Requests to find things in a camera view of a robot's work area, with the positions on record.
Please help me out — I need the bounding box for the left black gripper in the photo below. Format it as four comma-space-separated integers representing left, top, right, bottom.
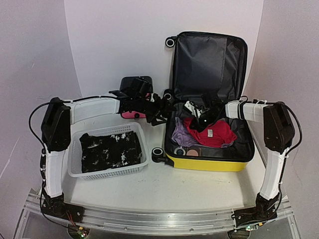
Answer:
136, 97, 177, 127

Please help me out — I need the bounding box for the red t-shirt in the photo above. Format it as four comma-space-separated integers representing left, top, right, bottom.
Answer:
183, 118, 237, 148

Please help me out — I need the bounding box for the purple garment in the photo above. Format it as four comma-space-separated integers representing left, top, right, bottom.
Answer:
171, 117, 235, 149

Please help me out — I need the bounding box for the yellow Pikachu hard-shell suitcase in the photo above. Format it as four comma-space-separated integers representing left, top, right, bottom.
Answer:
152, 31, 255, 172

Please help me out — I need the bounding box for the black white patterned garment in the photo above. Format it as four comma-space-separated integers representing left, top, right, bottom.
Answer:
80, 131, 143, 173

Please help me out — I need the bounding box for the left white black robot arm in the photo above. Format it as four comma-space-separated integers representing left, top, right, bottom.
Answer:
39, 93, 174, 223

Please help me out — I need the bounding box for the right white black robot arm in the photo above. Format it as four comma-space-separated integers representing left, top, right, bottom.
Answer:
194, 100, 296, 229

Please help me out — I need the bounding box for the black pink drawer organizer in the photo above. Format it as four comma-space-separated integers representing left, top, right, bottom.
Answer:
120, 76, 154, 119

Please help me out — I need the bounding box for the pink powder makeup compact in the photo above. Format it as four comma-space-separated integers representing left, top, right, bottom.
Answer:
186, 148, 200, 157

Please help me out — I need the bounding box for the white perforated plastic basket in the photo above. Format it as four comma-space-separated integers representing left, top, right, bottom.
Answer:
68, 122, 150, 180

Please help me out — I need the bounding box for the small green circuit board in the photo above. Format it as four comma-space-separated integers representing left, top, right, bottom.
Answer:
69, 229, 89, 239

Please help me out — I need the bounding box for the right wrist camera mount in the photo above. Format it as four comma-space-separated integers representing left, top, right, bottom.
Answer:
183, 94, 222, 118

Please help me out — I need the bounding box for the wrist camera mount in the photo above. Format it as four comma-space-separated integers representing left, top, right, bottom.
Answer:
109, 76, 161, 103
183, 94, 222, 118

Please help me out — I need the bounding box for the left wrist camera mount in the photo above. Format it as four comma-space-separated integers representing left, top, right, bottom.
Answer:
109, 76, 161, 103

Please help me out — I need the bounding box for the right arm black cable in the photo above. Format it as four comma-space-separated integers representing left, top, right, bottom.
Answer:
281, 102, 304, 155

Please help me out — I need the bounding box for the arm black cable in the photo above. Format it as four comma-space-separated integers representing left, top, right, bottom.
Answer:
281, 102, 304, 155
27, 103, 50, 152

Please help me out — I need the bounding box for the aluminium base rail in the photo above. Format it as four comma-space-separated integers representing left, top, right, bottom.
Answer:
23, 189, 297, 234

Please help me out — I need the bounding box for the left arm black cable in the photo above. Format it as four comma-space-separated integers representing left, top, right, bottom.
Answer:
27, 103, 50, 152

